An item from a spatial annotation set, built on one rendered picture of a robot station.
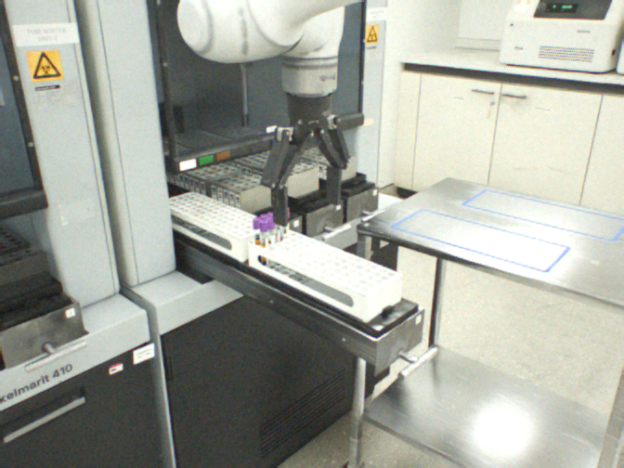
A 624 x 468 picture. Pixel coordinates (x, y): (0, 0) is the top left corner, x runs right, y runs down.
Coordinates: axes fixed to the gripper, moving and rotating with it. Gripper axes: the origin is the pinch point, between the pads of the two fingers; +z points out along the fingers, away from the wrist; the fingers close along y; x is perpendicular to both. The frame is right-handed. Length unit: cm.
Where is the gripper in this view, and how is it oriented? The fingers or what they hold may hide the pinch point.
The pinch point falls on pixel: (307, 207)
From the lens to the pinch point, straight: 102.0
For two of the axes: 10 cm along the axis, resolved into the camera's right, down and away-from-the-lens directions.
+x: -7.3, -3.0, 6.2
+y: 6.9, -3.0, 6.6
